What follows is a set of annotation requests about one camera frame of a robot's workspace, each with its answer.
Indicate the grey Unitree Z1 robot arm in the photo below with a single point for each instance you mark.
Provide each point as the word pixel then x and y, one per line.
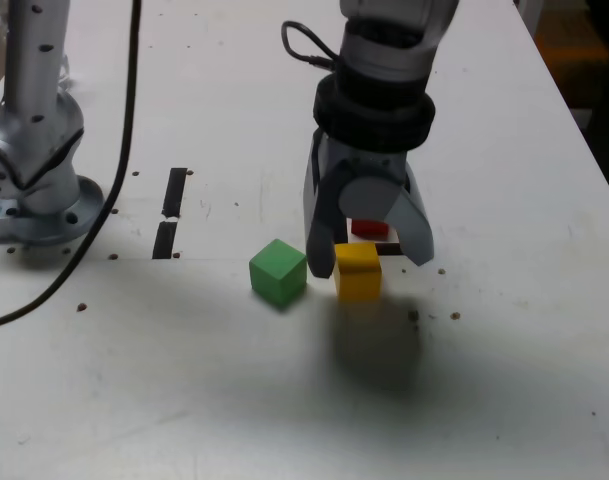
pixel 39 75

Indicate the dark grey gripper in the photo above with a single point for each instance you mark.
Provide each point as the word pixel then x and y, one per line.
pixel 369 162

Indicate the red cube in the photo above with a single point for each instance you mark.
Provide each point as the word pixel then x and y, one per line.
pixel 369 228

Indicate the black tape strip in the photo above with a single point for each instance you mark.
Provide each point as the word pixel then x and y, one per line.
pixel 176 190

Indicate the green cube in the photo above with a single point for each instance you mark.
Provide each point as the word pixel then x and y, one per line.
pixel 276 272

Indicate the yellow cube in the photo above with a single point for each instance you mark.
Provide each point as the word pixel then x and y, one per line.
pixel 358 277

